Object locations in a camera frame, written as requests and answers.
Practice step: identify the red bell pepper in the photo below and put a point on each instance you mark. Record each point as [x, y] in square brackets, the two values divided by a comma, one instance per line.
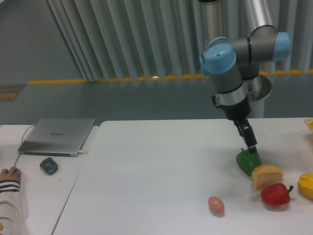
[276, 195]

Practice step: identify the silver laptop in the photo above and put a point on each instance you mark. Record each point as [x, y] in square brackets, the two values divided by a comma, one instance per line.
[57, 137]

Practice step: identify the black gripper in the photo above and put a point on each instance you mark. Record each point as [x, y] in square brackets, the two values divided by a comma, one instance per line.
[238, 112]

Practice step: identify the person's hand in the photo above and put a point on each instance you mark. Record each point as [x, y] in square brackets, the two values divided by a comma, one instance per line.
[12, 174]

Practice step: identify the yellow basket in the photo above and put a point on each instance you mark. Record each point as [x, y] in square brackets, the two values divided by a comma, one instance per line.
[309, 123]

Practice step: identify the yellow bell pepper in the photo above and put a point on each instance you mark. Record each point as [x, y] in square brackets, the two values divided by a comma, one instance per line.
[305, 185]

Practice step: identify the green bell pepper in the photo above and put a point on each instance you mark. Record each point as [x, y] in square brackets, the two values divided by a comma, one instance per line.
[247, 161]

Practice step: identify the brown egg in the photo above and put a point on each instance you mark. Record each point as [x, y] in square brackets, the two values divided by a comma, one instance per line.
[216, 205]

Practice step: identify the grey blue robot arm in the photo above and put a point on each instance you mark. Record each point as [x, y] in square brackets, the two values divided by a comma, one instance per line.
[233, 65]

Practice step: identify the bread loaf piece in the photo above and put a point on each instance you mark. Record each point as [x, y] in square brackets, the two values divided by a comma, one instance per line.
[265, 175]

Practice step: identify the white striped sleeve forearm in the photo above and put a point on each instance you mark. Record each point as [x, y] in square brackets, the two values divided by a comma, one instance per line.
[11, 214]

